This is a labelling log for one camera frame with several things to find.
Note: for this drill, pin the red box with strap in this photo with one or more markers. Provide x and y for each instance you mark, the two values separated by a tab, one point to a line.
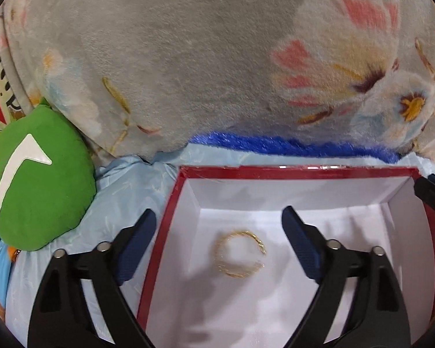
187	302

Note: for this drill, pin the gold chain bangle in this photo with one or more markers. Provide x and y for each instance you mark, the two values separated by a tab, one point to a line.
239	254

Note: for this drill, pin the green round plush cushion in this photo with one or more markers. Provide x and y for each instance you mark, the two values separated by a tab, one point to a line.
46	179

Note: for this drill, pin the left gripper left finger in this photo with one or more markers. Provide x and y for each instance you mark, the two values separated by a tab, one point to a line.
60	315

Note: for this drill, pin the light blue bedsheet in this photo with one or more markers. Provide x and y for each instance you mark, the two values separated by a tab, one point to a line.
125	189

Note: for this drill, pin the grey floral blanket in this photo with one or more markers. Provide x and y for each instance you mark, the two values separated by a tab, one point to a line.
145	76

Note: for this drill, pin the blue fuzzy fabric edge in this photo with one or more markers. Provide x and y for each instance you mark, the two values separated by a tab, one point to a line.
271	145

